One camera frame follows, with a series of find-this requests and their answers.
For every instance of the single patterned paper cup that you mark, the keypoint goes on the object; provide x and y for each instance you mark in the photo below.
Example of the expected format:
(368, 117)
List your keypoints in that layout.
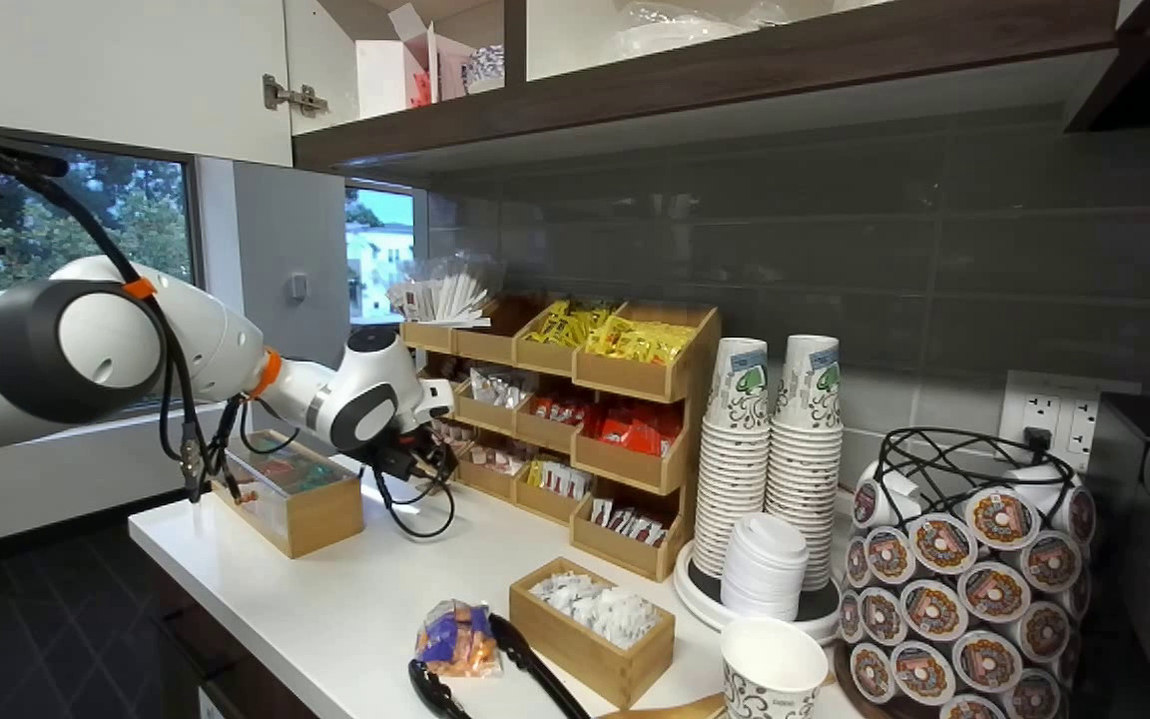
(768, 667)

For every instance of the wooden tea bag box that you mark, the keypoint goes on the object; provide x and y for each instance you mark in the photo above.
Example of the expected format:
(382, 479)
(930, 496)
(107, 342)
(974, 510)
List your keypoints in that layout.
(288, 493)

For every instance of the right paper cup stack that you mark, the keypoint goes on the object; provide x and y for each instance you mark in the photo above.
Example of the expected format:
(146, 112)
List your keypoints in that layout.
(809, 445)

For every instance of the white stir sticks bundle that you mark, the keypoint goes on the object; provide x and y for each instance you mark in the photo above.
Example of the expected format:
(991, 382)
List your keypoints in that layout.
(451, 302)

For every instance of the white wall outlet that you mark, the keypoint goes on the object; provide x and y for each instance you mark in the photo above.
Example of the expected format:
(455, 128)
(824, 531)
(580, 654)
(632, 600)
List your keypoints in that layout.
(1055, 405)

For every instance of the colourful snack packet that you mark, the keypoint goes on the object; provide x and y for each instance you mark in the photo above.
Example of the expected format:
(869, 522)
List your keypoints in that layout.
(455, 640)

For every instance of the tiered wooden condiment organizer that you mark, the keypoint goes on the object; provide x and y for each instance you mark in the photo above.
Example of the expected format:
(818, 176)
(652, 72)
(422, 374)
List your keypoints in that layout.
(585, 415)

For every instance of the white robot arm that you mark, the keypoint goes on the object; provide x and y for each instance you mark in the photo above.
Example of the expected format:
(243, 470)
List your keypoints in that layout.
(86, 345)

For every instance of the dark wooden shelf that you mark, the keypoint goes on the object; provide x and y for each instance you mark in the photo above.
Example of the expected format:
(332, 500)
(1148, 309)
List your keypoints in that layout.
(869, 64)

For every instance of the left paper cup stack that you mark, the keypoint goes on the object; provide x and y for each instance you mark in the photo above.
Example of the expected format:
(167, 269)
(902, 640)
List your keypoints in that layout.
(733, 457)

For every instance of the small wooden creamer box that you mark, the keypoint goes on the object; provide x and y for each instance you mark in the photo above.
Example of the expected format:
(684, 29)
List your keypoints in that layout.
(599, 632)

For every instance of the white cup lids stack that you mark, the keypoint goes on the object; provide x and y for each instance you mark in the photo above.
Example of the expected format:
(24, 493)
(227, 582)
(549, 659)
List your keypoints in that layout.
(762, 567)

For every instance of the wire coffee pod carousel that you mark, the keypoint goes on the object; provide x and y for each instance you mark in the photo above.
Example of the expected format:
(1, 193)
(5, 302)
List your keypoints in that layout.
(963, 582)

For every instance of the paper cup stack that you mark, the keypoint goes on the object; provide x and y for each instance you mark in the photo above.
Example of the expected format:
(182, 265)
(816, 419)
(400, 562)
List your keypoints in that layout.
(809, 445)
(733, 457)

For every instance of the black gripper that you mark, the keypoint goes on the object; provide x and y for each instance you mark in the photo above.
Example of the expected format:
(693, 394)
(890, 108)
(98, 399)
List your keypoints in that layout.
(414, 454)

